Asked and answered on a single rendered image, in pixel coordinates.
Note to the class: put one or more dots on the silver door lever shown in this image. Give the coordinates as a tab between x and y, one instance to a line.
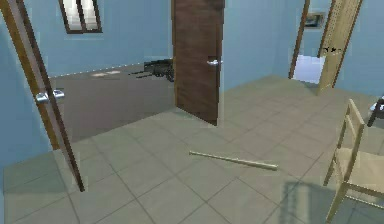
213	62

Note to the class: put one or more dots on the dark brown room door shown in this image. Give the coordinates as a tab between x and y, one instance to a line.
196	56

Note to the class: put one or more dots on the pale wooden baseball bat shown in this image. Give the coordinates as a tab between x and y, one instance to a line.
233	160

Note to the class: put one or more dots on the dark framed window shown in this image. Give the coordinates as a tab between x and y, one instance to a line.
80	15

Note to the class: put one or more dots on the brown edge-on room door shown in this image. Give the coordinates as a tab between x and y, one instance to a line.
36	70

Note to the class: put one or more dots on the light wooden room door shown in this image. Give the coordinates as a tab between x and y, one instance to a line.
338	43

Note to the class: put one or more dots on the light wooden chair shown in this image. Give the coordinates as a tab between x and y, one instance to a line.
353	166

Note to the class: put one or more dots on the dark furniture leg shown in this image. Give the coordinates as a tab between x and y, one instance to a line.
376	111

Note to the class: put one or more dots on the framed wall picture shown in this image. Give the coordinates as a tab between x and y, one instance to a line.
314	20

